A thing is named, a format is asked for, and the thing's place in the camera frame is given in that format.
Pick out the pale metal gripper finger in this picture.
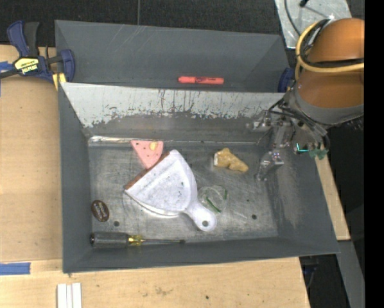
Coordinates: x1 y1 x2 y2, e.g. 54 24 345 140
245 110 274 132
255 151 285 182

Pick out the tan lumpy toy food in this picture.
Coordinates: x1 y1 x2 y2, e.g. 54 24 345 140
213 147 250 173

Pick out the clear glass thing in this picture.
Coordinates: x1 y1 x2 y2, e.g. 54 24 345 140
197 184 229 215

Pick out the orange marker pen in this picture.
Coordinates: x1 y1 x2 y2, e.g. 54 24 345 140
178 76 225 85

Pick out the white plastic dustpan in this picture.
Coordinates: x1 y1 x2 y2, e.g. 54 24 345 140
123 149 218 232

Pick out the grey metal bin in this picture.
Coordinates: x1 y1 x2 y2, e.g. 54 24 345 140
53 19 341 274

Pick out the pink toy wedge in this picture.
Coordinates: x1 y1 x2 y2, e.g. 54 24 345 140
130 139 164 170

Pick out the brown oval disc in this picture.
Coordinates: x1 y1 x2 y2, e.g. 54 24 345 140
91 199 111 223

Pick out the black and yellow screwdriver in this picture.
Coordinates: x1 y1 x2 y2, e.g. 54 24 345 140
89 231 187 249

